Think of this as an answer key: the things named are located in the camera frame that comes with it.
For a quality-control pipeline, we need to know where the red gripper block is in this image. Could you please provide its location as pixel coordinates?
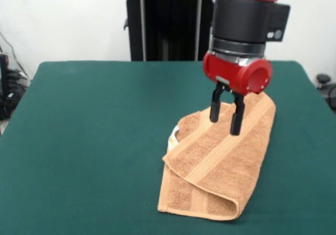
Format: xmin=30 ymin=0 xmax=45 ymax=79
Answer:
xmin=202 ymin=51 xmax=274 ymax=136

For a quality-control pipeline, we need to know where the tan terry towel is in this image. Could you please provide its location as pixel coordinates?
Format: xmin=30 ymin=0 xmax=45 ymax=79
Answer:
xmin=156 ymin=92 xmax=277 ymax=222

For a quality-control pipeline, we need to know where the grey office chair base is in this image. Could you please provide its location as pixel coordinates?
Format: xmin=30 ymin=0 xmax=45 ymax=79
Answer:
xmin=316 ymin=73 xmax=336 ymax=107

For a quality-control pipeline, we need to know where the dark green table cloth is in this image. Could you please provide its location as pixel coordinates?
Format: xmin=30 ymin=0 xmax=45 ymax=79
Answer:
xmin=0 ymin=60 xmax=336 ymax=235

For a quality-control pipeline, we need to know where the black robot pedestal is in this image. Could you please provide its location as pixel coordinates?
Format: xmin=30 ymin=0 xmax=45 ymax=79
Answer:
xmin=115 ymin=0 xmax=217 ymax=62

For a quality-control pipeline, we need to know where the thin grey cable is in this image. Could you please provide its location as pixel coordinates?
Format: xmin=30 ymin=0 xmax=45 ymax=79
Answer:
xmin=0 ymin=31 xmax=28 ymax=78

